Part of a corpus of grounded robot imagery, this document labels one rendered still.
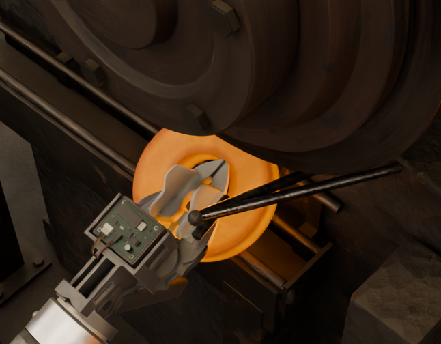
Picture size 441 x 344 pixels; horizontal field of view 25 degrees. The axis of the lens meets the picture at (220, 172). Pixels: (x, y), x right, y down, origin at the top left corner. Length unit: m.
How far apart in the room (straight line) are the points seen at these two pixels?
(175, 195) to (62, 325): 0.18
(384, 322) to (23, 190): 1.21
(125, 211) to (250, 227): 0.13
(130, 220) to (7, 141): 1.16
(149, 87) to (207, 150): 0.28
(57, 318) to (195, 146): 0.23
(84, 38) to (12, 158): 1.27
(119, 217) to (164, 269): 0.07
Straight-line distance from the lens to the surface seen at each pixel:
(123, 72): 0.79
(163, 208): 1.02
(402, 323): 0.91
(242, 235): 1.01
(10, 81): 1.24
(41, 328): 0.97
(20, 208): 1.99
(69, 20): 0.81
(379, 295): 0.92
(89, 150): 1.15
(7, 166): 2.05
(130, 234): 0.95
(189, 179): 1.02
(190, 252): 1.00
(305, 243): 1.06
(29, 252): 1.91
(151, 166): 1.06
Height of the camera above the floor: 1.59
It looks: 53 degrees down
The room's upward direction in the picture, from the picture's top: straight up
